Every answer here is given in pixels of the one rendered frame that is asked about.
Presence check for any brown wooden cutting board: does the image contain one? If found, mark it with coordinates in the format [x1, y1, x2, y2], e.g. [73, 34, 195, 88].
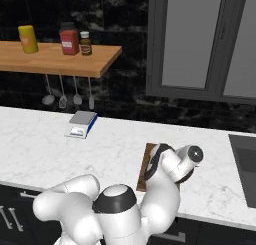
[136, 142, 159, 193]

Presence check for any hanging metal narrow spatula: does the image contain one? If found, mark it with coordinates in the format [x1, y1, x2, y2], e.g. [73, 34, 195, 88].
[87, 77, 95, 110]

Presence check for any blue white kitchen scale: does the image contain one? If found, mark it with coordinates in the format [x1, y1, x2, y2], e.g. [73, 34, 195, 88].
[64, 110, 99, 140]

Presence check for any hanging metal spoon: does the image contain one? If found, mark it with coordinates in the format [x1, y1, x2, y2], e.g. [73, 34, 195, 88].
[72, 76, 83, 106]

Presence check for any hanging metal slotted spatula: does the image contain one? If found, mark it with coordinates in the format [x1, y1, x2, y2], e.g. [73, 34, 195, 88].
[58, 74, 68, 109]

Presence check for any hanging metal ladle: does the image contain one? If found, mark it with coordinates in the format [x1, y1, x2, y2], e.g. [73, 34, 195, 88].
[41, 73, 56, 106]

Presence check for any small brown glass bottle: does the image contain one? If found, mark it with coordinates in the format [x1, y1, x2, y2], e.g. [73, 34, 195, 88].
[79, 30, 93, 57]

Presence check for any red jar with dark lid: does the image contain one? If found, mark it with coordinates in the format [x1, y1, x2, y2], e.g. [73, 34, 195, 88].
[59, 21, 80, 56]

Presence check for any grey framed window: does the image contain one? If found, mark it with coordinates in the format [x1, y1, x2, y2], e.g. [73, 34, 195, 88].
[145, 0, 256, 106]

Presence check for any dark drawer front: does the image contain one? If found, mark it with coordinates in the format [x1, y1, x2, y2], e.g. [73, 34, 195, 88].
[146, 217, 203, 245]

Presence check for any yellow bottle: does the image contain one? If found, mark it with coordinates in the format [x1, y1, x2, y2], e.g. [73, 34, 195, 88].
[17, 24, 40, 55]

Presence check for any dark grey sink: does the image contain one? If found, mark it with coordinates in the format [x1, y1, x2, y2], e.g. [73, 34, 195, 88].
[228, 133, 256, 210]

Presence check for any dark cupboard door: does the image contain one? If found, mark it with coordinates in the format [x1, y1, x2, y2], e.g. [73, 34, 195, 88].
[0, 183, 64, 245]

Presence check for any wooden wall shelf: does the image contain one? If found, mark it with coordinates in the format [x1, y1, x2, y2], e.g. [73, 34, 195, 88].
[0, 40, 123, 79]

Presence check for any silver drawer handle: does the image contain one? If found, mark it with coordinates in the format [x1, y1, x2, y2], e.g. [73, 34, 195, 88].
[19, 191, 42, 200]
[156, 231, 187, 244]

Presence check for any silver cupboard handle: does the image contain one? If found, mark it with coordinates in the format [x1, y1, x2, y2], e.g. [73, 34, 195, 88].
[8, 207, 25, 233]
[0, 205, 14, 230]

